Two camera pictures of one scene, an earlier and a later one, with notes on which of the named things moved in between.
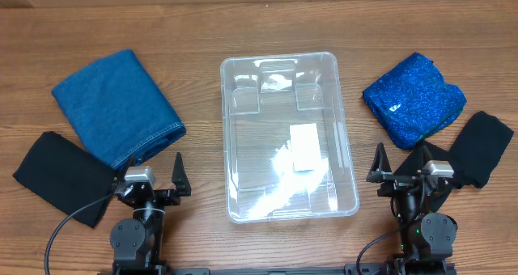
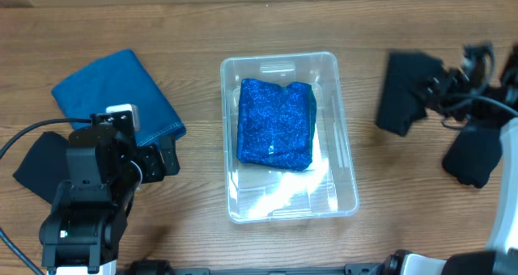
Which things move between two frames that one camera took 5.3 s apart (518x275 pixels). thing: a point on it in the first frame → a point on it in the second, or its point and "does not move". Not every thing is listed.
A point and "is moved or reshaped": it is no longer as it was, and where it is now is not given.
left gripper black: x=158 y=193 → x=163 y=158
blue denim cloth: x=116 y=110 does not move
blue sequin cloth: x=413 y=102 → x=275 y=124
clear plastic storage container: x=287 y=146 does not move
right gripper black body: x=396 y=186 → x=460 y=86
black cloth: x=473 y=156 is moved or reshaped
